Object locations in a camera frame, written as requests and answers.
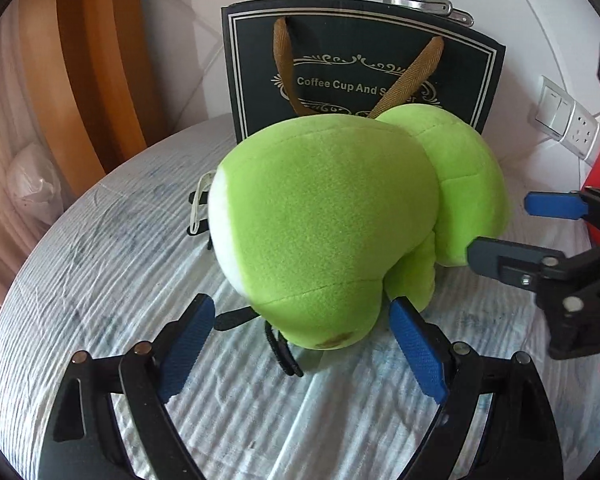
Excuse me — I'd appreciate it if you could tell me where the lime green plush toy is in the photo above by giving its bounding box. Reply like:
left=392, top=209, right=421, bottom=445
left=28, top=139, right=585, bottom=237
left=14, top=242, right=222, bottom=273
left=188, top=104, right=508, bottom=375

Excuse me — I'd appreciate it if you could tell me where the sheer pink curtain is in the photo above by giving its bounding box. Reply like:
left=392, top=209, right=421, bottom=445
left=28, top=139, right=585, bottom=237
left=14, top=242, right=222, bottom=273
left=0, top=6, right=73, bottom=310

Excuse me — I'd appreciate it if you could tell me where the black coffee cup gift bag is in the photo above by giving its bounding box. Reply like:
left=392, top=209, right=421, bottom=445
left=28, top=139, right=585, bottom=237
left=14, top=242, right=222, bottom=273
left=222, top=0, right=506, bottom=141

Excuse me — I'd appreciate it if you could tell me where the white wall socket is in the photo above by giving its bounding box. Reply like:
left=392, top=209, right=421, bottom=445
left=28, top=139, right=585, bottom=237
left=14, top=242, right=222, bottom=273
left=562, top=107, right=600, bottom=166

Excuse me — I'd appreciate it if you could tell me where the white wall switch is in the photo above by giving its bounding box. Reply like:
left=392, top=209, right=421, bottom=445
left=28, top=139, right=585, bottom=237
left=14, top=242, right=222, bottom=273
left=528, top=76, right=576, bottom=141

